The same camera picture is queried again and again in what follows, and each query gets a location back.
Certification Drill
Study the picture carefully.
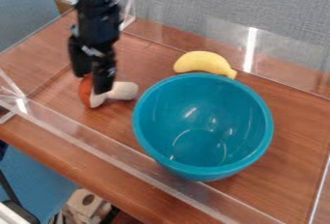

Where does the clear acrylic corner bracket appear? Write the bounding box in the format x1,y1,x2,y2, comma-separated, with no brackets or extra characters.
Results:
55,0,136,31

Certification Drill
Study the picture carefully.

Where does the clear acrylic barrier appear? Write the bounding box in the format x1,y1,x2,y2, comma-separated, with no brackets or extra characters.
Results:
125,18,330,99
0,78,283,224

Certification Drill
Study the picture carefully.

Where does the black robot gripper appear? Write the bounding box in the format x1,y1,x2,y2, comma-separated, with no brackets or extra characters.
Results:
68,0,121,95

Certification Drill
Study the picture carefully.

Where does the beige block with hole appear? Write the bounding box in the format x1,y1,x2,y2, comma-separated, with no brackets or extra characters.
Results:
61,189,112,224

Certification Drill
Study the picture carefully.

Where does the clear acrylic front barrier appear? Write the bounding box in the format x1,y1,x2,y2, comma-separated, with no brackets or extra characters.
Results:
0,78,283,224

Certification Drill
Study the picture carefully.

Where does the yellow plush banana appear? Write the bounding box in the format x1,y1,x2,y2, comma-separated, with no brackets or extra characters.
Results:
172,51,238,79

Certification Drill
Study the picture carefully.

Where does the plush mushroom with orange cap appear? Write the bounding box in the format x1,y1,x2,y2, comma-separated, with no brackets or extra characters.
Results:
79,75,137,108

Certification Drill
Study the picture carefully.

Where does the clear acrylic back barrier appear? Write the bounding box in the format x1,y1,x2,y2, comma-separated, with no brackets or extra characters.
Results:
125,18,330,99

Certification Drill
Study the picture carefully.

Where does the blue plastic bowl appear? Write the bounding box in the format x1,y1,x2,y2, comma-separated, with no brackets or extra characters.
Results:
131,73,275,182

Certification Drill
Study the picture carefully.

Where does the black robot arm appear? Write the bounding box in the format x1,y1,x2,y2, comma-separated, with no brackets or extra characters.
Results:
68,0,123,95

